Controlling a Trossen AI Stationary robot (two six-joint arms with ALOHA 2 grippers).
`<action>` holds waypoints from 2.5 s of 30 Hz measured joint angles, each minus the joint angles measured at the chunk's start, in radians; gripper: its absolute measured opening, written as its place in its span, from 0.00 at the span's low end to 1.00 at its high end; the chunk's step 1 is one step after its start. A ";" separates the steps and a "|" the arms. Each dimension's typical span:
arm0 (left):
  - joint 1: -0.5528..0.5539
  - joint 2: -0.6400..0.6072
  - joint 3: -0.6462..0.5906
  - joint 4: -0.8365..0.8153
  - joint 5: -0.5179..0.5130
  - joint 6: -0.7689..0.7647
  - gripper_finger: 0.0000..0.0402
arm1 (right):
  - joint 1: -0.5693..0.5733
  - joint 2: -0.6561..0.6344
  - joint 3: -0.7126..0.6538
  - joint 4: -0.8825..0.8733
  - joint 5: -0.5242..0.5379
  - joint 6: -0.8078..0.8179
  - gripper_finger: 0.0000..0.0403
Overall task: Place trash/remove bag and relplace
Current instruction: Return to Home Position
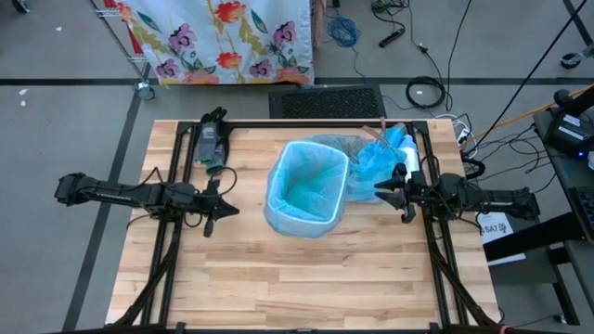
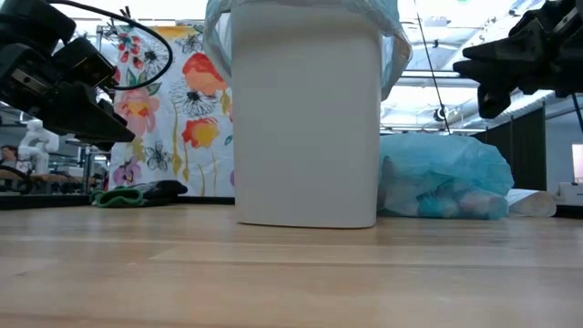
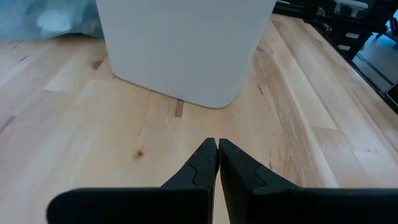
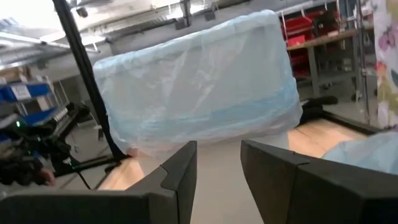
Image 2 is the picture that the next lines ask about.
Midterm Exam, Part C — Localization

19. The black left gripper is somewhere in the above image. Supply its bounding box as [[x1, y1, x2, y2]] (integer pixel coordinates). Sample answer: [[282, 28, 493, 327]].
[[0, 43, 137, 152]]

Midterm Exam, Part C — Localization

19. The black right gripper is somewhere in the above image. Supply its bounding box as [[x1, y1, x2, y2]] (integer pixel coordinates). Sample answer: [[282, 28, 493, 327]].
[[452, 0, 583, 120]]

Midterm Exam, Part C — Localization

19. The white plastic trash bin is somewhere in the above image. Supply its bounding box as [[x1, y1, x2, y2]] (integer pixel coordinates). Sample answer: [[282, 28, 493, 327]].
[[230, 2, 384, 230]]

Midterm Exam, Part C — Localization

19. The white humanoid robot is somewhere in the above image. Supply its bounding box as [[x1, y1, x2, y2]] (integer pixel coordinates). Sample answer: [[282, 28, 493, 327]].
[[16, 118, 60, 175]]

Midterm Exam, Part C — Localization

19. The thin black pole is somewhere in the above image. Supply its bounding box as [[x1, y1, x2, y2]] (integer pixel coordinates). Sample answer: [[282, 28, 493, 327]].
[[571, 93, 583, 133]]

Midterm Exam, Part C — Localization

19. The person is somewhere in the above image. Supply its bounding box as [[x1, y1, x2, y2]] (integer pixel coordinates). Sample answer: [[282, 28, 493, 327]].
[[0, 144, 34, 175]]

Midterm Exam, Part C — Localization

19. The green black cloth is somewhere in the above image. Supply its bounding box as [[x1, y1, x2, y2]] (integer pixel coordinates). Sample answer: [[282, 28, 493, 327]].
[[89, 179, 189, 210]]

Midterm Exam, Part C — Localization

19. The floral printed cloth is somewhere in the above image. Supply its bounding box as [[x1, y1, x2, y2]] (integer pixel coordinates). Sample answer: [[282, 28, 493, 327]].
[[107, 25, 236, 198]]

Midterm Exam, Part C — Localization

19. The bright monitor screen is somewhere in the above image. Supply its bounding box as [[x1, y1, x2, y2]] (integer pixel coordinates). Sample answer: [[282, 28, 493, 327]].
[[571, 143, 583, 184]]

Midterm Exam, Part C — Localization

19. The white paper roll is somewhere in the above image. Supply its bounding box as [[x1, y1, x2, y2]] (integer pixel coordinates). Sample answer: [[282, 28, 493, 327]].
[[505, 188, 558, 219]]

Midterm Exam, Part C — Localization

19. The white box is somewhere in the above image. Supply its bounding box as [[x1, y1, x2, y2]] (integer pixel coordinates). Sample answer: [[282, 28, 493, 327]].
[[556, 180, 583, 208]]

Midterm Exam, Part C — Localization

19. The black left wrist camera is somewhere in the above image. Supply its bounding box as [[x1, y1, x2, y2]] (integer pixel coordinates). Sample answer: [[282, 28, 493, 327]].
[[53, 36, 118, 90]]

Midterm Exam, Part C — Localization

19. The black partition wall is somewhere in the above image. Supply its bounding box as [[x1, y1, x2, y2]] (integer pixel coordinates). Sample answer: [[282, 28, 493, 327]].
[[471, 105, 547, 192]]

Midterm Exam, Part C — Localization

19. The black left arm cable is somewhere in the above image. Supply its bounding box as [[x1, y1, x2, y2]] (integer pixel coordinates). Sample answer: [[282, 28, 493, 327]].
[[45, 0, 175, 92]]

